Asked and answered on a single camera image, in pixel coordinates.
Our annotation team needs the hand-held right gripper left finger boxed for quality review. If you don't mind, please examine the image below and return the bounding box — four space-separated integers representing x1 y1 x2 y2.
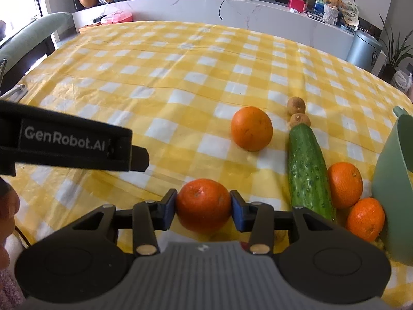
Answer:
69 189 178 255

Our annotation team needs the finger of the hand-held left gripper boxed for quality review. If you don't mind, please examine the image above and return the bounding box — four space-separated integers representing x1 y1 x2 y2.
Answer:
130 146 149 171

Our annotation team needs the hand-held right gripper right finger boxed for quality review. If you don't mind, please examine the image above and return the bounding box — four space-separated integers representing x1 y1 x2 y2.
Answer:
230 190 341 255

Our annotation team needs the large orange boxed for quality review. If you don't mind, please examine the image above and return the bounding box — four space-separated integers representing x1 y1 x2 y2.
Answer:
230 106 274 152

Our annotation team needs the small orange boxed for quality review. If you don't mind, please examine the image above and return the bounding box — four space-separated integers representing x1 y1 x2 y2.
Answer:
346 198 386 242
327 162 364 209

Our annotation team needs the green plastic bowl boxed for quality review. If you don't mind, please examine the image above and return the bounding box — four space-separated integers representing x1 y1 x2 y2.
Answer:
371 106 413 265

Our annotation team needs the person's left forearm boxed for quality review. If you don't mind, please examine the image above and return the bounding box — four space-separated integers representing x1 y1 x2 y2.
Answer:
0 266 26 310

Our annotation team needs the person's left hand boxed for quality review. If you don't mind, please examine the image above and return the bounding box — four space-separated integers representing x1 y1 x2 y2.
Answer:
0 185 20 270

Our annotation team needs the metal rod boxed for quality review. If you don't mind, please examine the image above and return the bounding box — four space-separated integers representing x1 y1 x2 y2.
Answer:
0 84 28 99

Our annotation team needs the green cucumber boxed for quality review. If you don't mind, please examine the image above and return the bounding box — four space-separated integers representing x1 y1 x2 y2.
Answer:
288 124 337 223

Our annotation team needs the yellow checked tablecloth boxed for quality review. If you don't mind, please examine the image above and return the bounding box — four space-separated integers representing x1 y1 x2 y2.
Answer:
0 21 413 307

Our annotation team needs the brown kiwi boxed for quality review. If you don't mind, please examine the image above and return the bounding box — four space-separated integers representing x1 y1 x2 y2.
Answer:
290 113 311 129
287 96 306 116

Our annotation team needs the green sofa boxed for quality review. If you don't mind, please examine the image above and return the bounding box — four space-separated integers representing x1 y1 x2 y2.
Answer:
0 12 72 68

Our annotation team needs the wooden board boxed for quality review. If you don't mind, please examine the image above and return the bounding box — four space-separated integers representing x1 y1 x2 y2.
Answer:
79 22 104 33

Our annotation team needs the pink plastic container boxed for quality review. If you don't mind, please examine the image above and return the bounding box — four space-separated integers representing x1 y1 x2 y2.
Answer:
101 10 133 26

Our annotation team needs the white marble sideboard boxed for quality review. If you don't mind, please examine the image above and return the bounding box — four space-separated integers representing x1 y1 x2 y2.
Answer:
72 0 355 62

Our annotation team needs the grey metal trash can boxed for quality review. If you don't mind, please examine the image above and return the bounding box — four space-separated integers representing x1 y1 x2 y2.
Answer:
346 30 383 72

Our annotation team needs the white plastic bag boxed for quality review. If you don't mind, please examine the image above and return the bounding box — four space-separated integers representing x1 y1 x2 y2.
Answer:
390 70 413 92

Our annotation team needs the white ceramic holder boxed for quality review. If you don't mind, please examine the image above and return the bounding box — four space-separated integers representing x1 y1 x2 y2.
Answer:
323 5 339 25

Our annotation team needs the potted long-leaf plant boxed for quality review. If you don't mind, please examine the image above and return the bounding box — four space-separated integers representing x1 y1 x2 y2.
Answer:
376 13 413 83

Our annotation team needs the colourful picture card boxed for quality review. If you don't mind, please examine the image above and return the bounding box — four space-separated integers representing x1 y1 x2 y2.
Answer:
314 0 343 17

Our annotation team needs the patterned white hat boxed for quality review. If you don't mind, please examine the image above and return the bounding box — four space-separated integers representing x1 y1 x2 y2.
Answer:
342 2 360 26

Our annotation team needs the black cable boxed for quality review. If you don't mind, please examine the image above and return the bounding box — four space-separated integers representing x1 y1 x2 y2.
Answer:
219 0 236 20

